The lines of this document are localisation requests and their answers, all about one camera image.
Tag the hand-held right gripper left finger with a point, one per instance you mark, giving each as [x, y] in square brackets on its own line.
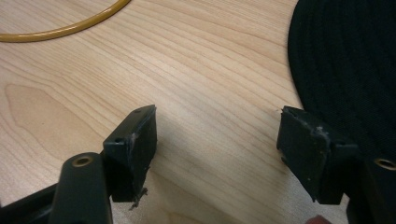
[130, 155]

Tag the black woven round mat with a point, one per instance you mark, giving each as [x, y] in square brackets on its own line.
[345, 68]

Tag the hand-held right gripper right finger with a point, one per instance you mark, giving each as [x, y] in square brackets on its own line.
[314, 149]

